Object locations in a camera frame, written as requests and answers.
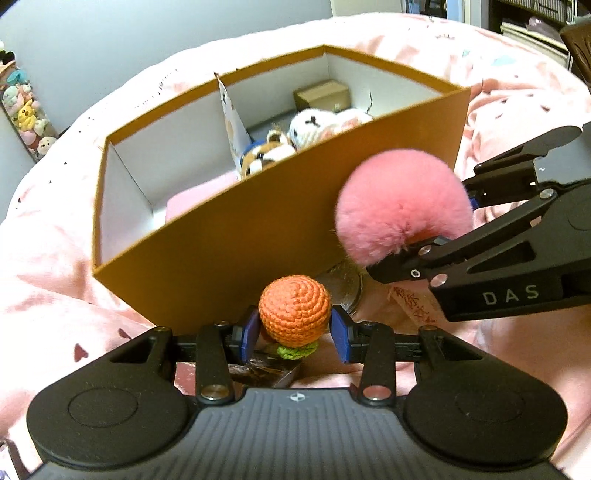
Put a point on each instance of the pink fluffy pompom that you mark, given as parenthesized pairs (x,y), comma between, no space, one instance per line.
(397,203)

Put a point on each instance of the white crochet bear with bouquet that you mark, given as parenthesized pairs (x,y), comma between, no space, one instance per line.
(309,127)

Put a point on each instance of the brown sailor plush dog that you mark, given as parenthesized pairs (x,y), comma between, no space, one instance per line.
(263,154)

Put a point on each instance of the orange crochet fruit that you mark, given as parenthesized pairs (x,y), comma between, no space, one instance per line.
(295,309)

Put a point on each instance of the white printed packet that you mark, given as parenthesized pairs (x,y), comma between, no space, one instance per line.
(233,129)

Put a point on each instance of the pink printed box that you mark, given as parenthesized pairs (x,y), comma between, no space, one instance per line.
(189,203)

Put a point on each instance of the silver round tin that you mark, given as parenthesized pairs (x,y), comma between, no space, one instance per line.
(344,288)

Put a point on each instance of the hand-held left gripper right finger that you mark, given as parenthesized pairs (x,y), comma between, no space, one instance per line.
(340,334)

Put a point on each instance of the orange cardboard box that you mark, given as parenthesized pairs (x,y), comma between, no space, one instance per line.
(231,258)

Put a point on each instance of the clear tube of plush toys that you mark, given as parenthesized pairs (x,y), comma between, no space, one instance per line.
(25,110)

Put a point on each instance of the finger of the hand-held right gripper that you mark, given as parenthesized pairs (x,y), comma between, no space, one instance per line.
(485,240)
(508,173)

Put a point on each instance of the pink printed blanket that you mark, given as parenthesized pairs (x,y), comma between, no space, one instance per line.
(46,277)

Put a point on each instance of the brown wooden object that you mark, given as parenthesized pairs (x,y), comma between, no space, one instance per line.
(579,46)

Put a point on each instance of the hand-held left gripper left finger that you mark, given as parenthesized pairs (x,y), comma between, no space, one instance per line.
(251,334)

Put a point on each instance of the pink paper with red writing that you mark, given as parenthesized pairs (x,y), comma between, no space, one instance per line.
(411,302)

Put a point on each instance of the small gold box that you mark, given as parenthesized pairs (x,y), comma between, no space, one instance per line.
(323,94)

